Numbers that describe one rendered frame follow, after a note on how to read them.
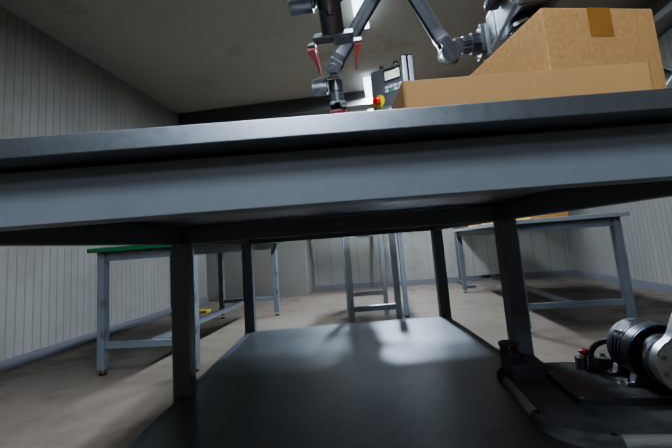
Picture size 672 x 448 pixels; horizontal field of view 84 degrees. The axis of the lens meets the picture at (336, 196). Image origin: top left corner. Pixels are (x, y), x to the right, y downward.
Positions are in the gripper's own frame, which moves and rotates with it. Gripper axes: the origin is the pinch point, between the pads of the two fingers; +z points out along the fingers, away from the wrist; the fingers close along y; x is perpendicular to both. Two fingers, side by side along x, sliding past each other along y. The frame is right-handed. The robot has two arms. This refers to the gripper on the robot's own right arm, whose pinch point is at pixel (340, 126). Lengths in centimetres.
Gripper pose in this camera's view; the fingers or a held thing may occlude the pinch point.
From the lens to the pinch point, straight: 157.9
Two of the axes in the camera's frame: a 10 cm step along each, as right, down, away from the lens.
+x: 9.9, -1.0, -0.3
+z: 1.0, 9.9, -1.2
